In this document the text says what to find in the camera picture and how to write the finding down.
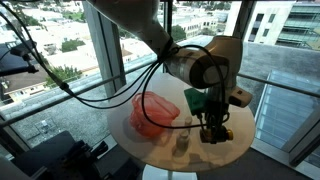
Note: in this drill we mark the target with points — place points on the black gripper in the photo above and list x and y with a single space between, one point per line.
216 111

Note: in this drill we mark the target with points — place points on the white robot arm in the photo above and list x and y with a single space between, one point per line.
133 16

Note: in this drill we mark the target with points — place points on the white Pantene bottle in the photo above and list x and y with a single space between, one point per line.
188 121

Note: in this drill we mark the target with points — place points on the amber bottle with white lid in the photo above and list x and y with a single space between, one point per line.
182 140

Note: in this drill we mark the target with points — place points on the red plastic bag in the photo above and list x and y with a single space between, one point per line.
153 115

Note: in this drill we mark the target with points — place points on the dark metal window railing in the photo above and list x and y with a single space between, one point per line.
283 86

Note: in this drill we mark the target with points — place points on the grey window railing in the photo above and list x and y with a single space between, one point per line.
60 100

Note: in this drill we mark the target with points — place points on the black equipment cart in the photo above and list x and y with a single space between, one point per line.
53 156

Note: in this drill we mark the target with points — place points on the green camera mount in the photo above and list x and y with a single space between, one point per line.
195 101

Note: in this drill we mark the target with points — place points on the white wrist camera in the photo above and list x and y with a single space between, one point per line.
240 96

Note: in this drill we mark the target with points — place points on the black camera on stand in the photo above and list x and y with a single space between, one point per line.
21 48

